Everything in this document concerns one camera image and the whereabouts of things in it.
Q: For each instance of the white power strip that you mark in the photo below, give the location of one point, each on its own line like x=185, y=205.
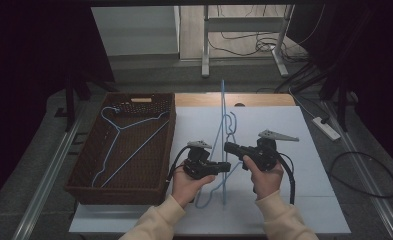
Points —
x=326, y=129

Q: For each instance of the white metal stand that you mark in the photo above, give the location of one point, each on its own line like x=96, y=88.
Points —
x=240, y=24

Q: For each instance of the person's left hand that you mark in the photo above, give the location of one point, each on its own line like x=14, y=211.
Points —
x=187, y=190

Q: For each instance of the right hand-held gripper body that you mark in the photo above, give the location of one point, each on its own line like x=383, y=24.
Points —
x=265, y=155

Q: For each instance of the white table cover sheet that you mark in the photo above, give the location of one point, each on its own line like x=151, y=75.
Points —
x=310, y=200

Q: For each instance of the person's right hand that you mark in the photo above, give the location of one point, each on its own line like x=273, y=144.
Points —
x=267, y=183

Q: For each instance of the white panel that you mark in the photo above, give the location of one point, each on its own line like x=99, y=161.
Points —
x=134, y=30

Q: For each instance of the aluminium rail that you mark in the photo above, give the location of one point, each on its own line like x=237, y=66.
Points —
x=367, y=173
x=47, y=180

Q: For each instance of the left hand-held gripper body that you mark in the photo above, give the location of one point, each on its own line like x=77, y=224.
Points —
x=199, y=163

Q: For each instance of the brown wicker basket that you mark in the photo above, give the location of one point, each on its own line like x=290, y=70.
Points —
x=134, y=196

